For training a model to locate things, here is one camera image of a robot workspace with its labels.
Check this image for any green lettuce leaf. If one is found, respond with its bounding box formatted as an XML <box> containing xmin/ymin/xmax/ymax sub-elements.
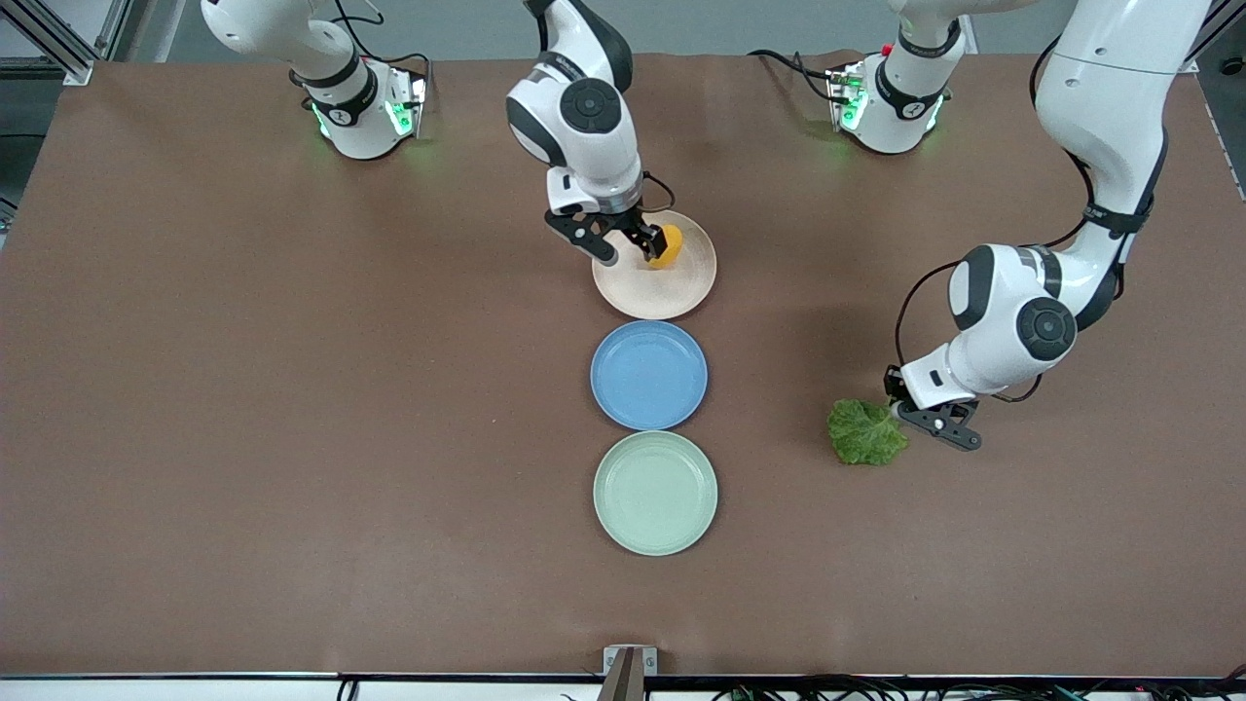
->
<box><xmin>827</xmin><ymin>399</ymin><xmax>911</xmax><ymax>466</ymax></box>

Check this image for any black cable bundle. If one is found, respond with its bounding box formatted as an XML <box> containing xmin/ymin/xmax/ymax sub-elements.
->
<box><xmin>711</xmin><ymin>665</ymin><xmax>1246</xmax><ymax>701</ymax></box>

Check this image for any light green round plate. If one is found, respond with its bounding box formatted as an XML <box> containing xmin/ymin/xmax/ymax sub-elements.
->
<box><xmin>593</xmin><ymin>430</ymin><xmax>719</xmax><ymax>557</ymax></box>

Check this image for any small metal bracket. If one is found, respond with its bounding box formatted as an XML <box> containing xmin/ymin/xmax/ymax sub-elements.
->
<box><xmin>603</xmin><ymin>645</ymin><xmax>659</xmax><ymax>679</ymax></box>

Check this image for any brown table cover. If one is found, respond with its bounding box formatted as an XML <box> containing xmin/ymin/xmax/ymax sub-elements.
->
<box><xmin>0</xmin><ymin>51</ymin><xmax>1246</xmax><ymax>679</ymax></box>

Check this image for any blue round plate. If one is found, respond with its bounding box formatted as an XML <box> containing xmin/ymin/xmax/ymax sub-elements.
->
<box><xmin>590</xmin><ymin>320</ymin><xmax>709</xmax><ymax>431</ymax></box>

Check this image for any brown camera mount post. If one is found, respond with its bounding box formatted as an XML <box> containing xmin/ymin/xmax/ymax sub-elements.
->
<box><xmin>596</xmin><ymin>649</ymin><xmax>646</xmax><ymax>701</ymax></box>

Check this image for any black left arm base cable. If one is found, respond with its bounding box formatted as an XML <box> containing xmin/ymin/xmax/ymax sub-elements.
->
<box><xmin>747</xmin><ymin>48</ymin><xmax>844</xmax><ymax>104</ymax></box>

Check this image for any white table edge rail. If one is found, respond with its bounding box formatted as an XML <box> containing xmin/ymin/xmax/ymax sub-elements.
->
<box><xmin>0</xmin><ymin>678</ymin><xmax>1246</xmax><ymax>701</ymax></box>

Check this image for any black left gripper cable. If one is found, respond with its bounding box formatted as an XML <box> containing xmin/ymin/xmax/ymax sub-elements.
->
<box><xmin>894</xmin><ymin>255</ymin><xmax>976</xmax><ymax>373</ymax></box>

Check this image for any black right arm base cable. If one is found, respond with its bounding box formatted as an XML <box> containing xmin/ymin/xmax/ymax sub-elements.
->
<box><xmin>331</xmin><ymin>0</ymin><xmax>435</xmax><ymax>91</ymax></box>

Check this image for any black arm base cable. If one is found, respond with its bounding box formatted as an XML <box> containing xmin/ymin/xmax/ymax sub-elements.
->
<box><xmin>331</xmin><ymin>0</ymin><xmax>435</xmax><ymax>91</ymax></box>
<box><xmin>747</xmin><ymin>48</ymin><xmax>844</xmax><ymax>104</ymax></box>

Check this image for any aluminium frame profile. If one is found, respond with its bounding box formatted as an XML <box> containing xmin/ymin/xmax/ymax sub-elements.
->
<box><xmin>0</xmin><ymin>0</ymin><xmax>100</xmax><ymax>88</ymax></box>

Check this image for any pink round plate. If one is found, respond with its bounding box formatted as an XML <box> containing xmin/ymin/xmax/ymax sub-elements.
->
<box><xmin>592</xmin><ymin>208</ymin><xmax>718</xmax><ymax>320</ymax></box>

